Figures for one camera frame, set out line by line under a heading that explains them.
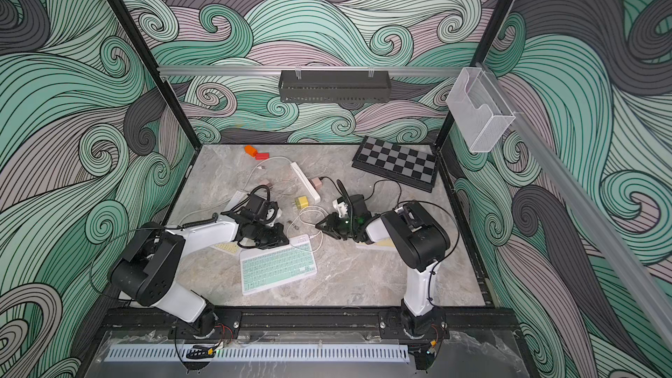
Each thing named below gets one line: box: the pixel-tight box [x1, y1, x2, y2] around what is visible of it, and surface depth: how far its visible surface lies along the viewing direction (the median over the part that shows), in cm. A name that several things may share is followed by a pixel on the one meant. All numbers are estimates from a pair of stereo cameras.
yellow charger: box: [295, 196, 309, 210], surface depth 100 cm
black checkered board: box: [351, 135, 439, 194], surface depth 112 cm
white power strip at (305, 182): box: [289, 161, 322, 203], surface depth 105 cm
